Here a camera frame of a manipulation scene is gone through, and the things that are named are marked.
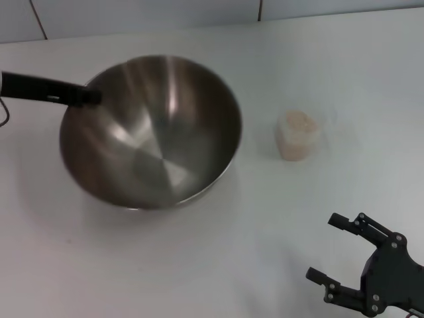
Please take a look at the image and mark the stainless steel mixing bowl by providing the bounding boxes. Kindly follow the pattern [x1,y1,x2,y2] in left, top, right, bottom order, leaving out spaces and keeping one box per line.
[58,54,244,211]

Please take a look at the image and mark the clear plastic cup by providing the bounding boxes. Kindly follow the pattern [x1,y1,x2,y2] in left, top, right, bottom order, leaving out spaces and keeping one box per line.
[270,105,336,163]

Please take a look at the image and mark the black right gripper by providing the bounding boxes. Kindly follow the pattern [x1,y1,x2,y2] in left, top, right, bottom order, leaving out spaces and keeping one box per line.
[305,212,424,318]

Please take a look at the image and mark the thin left wrist cable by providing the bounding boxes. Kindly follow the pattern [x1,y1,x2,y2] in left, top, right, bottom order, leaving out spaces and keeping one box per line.
[0,97,11,128]

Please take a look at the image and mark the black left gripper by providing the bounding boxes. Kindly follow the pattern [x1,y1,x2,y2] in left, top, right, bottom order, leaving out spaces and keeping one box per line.
[1,70,103,108]

